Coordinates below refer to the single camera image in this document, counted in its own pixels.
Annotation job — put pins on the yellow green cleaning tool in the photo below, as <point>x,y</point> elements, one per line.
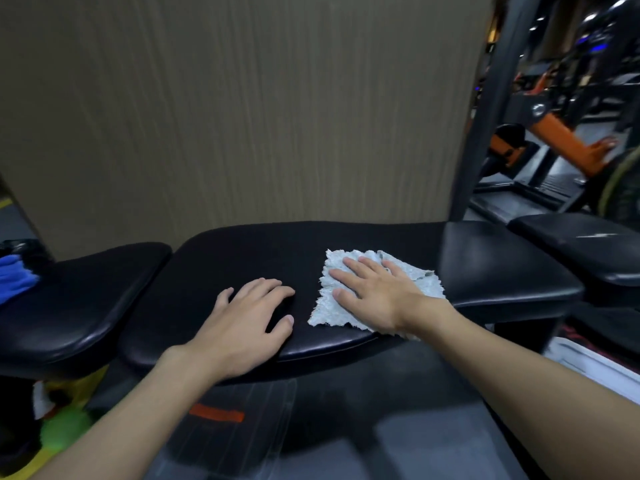
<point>65,424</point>

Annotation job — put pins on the person's right hand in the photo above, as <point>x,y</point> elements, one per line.
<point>385,299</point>

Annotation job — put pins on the person's right forearm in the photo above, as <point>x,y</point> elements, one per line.
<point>525,389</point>

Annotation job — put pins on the black treadmill deck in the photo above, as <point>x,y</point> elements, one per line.
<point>520,194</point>

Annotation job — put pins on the person's left little finger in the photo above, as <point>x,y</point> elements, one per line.
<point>224,297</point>

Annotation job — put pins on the long black bench pad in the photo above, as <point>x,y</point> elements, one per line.
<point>240,249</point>

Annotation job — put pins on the person's left middle finger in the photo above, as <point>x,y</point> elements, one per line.
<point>265,290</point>

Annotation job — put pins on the blue cloth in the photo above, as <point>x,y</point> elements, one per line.
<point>14,277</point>

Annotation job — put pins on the orange floor label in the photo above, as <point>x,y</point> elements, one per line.
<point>216,413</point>

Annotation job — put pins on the short black bench seat pad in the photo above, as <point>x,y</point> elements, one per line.
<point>500,264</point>

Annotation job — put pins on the orange black gym machine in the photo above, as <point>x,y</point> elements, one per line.
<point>565,139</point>

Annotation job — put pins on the person's left forearm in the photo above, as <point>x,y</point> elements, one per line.
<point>125,424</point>

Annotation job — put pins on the grey cleaning cloth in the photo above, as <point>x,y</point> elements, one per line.
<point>330,304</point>

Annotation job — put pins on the black padded bench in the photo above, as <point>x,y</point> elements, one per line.
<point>580,244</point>
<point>80,304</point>

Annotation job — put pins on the person's right thumb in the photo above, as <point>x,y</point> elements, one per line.
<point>346,300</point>

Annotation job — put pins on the person's right middle finger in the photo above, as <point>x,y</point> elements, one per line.
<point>362,269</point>

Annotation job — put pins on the person's right little finger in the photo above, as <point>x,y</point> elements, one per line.
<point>397,269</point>

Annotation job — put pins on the person's left hand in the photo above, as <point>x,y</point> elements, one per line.
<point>230,334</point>

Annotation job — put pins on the black steel upright post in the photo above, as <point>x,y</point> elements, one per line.
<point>492,104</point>

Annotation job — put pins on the person's left thumb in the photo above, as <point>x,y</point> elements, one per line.
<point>283,330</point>

